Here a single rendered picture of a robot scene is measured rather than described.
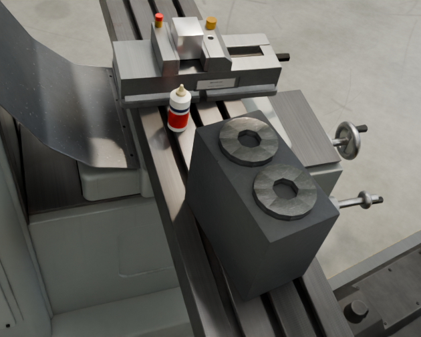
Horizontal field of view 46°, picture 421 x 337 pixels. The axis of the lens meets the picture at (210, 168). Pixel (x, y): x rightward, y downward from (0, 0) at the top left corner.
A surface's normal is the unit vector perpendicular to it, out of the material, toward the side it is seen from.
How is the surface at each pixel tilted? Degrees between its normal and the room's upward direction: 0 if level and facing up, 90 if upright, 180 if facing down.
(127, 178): 90
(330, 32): 0
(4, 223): 88
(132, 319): 0
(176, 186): 0
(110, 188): 90
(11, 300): 88
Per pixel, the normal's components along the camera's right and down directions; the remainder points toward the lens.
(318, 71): 0.13, -0.62
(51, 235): 0.29, 0.77
